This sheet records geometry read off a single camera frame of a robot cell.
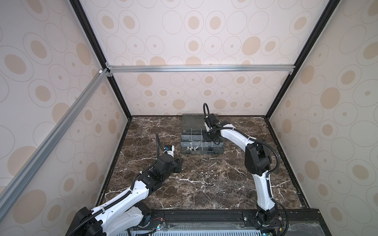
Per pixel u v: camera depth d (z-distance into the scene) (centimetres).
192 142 103
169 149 70
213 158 97
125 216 56
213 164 92
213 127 74
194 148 100
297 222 74
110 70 90
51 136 55
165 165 59
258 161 56
